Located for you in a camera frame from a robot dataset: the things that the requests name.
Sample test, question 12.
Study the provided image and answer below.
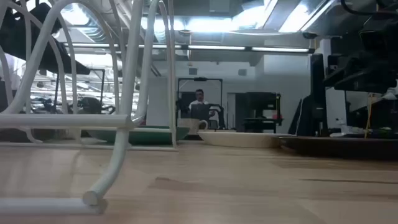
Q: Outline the person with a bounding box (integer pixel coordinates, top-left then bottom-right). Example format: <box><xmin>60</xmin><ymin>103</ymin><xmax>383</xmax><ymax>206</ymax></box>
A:
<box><xmin>188</xmin><ymin>88</ymin><xmax>218</xmax><ymax>125</ymax></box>

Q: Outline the black laptop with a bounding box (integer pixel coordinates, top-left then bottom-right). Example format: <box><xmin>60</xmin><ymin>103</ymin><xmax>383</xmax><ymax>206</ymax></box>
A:
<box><xmin>190</xmin><ymin>103</ymin><xmax>211</xmax><ymax>121</ymax></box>

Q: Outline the ceiling strip light bar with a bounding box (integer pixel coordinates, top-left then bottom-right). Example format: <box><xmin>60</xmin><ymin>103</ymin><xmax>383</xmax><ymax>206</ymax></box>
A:
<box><xmin>62</xmin><ymin>42</ymin><xmax>315</xmax><ymax>54</ymax></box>

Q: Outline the cream patterned mug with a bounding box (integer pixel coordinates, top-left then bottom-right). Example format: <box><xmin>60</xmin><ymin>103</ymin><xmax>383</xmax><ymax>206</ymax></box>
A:
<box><xmin>177</xmin><ymin>118</ymin><xmax>208</xmax><ymax>136</ymax></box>

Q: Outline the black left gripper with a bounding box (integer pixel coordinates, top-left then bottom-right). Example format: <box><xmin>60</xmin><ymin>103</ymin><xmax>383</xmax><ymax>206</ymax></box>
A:
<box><xmin>0</xmin><ymin>2</ymin><xmax>91</xmax><ymax>75</ymax></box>

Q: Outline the yellow cable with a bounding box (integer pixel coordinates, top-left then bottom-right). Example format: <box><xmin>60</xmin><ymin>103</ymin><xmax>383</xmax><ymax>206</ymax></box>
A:
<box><xmin>364</xmin><ymin>93</ymin><xmax>374</xmax><ymax>139</ymax></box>

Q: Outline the white wire dish rack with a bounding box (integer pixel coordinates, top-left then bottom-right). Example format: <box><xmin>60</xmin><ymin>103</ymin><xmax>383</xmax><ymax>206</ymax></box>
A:
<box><xmin>0</xmin><ymin>0</ymin><xmax>180</xmax><ymax>216</ymax></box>

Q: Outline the large green plate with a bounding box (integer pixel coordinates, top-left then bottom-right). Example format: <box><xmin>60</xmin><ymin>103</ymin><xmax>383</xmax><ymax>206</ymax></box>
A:
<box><xmin>88</xmin><ymin>125</ymin><xmax>191</xmax><ymax>146</ymax></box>

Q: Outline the black metal frame stand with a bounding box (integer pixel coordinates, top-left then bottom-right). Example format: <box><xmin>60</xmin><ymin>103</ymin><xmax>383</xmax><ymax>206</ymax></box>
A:
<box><xmin>177</xmin><ymin>77</ymin><xmax>223</xmax><ymax>130</ymax></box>
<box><xmin>54</xmin><ymin>68</ymin><xmax>106</xmax><ymax>106</ymax></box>

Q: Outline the black equipment cart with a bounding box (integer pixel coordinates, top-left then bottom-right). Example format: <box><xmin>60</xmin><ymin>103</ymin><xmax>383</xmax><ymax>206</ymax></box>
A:
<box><xmin>235</xmin><ymin>91</ymin><xmax>284</xmax><ymax>134</ymax></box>

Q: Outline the white plate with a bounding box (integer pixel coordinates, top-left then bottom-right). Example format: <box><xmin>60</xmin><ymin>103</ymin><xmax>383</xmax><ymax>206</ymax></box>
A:
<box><xmin>198</xmin><ymin>130</ymin><xmax>293</xmax><ymax>149</ymax></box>

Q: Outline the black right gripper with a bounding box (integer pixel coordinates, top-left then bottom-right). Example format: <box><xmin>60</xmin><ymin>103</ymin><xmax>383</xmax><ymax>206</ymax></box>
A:
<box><xmin>323</xmin><ymin>46</ymin><xmax>398</xmax><ymax>94</ymax></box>

